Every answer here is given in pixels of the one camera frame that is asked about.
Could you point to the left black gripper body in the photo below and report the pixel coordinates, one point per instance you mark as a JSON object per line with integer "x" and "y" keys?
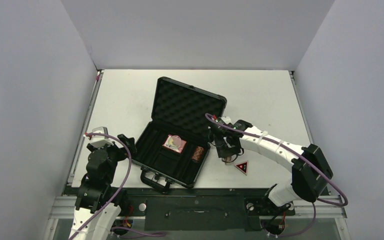
{"x": 116, "y": 154}

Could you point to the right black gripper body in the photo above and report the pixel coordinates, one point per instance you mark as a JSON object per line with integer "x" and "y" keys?
{"x": 221, "y": 140}

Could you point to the poker chip roll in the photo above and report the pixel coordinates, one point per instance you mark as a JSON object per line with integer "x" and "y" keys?
{"x": 197, "y": 155}
{"x": 228, "y": 160}

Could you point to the red playing card box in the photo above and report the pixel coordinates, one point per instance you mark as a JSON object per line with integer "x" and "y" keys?
{"x": 179, "y": 150}

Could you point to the black foam-lined carrying case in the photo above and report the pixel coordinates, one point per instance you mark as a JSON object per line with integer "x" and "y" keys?
{"x": 178, "y": 109}

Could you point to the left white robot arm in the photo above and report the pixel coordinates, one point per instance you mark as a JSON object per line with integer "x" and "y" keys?
{"x": 97, "y": 204}

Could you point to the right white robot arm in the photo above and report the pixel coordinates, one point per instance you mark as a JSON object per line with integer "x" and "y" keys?
{"x": 309, "y": 171}

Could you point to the red black triangular card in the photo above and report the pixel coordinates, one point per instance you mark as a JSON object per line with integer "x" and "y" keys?
{"x": 243, "y": 167}

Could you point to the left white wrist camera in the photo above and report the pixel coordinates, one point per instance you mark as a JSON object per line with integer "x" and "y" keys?
{"x": 99, "y": 141}

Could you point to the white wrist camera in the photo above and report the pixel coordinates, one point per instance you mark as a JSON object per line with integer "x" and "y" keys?
{"x": 226, "y": 119}
{"x": 99, "y": 141}

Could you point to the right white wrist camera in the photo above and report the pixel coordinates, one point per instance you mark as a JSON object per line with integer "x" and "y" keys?
{"x": 226, "y": 119}

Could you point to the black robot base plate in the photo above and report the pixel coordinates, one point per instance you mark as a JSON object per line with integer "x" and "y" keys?
{"x": 203, "y": 209}

